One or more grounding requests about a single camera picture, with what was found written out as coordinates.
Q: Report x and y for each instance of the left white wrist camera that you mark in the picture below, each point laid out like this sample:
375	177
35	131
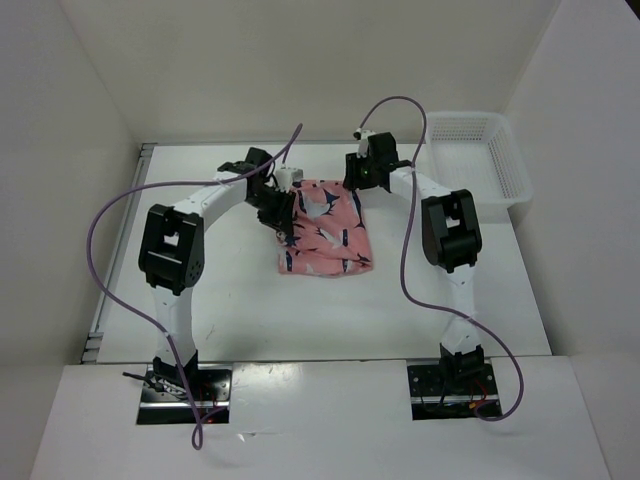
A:
286	177

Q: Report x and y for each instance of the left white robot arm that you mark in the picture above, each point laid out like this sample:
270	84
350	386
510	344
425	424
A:
172	253

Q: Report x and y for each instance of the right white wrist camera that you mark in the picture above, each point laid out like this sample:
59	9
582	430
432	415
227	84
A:
361	136

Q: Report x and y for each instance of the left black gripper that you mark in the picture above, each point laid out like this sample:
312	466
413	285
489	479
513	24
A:
281	220

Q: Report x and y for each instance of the white plastic basket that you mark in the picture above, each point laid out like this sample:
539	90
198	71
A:
478	152

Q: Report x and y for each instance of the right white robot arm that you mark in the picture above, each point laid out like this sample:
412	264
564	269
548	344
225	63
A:
450	237

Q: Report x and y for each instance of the pink shark print shorts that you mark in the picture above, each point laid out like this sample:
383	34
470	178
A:
329	238

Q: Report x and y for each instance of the aluminium table edge rail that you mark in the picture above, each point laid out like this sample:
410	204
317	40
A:
95	334

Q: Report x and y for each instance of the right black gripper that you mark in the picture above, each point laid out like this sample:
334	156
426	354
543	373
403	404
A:
352	180

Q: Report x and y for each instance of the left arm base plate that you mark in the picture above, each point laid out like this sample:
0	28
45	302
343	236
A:
164	404

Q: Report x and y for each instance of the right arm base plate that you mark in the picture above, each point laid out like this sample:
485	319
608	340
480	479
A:
432	399

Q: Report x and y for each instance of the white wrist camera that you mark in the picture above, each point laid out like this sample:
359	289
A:
361	136
286	177

